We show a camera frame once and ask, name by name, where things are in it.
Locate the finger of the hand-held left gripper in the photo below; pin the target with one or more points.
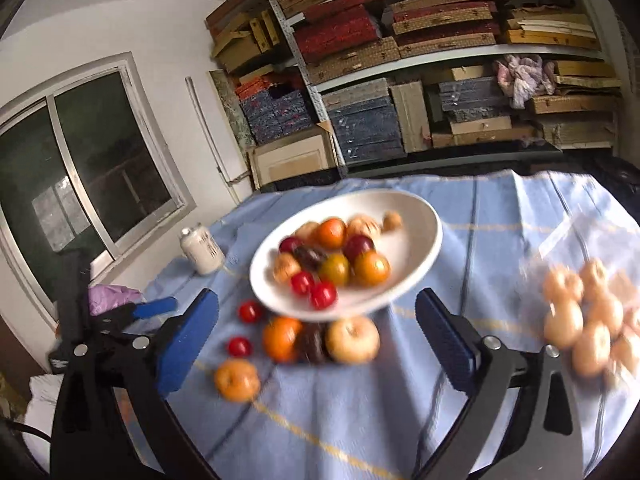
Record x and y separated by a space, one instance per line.
155 306

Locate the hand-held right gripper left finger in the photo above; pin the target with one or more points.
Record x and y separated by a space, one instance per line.
187 340

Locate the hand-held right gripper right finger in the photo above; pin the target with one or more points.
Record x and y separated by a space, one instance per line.
445 340

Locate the yellow-orange round fruit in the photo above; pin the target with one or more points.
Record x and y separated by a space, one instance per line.
371 267

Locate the white oval plate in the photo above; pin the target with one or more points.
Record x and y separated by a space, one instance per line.
410 240

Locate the striped yellow-orange fruit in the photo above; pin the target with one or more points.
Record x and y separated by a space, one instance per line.
286 267

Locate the small tan fruit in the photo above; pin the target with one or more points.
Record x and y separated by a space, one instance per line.
392 221

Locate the peach-coloured round fruit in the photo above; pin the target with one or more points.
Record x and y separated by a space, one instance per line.
364 226

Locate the dark purple mangosteen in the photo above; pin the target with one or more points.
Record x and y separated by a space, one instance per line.
309 257

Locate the orange tangerine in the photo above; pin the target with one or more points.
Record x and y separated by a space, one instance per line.
282 340
330 232

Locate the clear bag of pale fruits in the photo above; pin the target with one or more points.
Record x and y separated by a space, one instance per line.
590 320

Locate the purple plastic bag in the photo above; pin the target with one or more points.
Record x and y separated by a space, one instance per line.
110 297

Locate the small red tomato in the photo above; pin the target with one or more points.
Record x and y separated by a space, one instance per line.
239 346
250 311

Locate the pale yellow fruit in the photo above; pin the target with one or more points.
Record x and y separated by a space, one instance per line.
237 380

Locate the white drink can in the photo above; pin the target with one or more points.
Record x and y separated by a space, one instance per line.
202 252

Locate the light blue checked tablecloth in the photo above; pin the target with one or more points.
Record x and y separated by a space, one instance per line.
400 410

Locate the pale striped fruit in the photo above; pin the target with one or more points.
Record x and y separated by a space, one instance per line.
352 340

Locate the small dark purple fruit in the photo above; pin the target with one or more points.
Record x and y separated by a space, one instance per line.
312 342

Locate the small orange kumquat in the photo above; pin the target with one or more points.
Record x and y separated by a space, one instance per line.
334 269

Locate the white framed window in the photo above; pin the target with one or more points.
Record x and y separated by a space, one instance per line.
115 160

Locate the small peach-coloured fruit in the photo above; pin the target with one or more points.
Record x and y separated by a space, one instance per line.
306 230

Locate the thin white pipe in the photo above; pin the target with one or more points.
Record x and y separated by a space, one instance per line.
206 127

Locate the green marbled panel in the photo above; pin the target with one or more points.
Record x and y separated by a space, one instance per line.
230 105

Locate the pink crumpled cloth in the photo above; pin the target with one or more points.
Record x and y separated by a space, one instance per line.
525 77

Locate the white metal shelf unit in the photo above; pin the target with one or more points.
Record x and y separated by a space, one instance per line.
440 60

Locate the shelf of stacked boxes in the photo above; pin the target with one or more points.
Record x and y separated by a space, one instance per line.
340 35

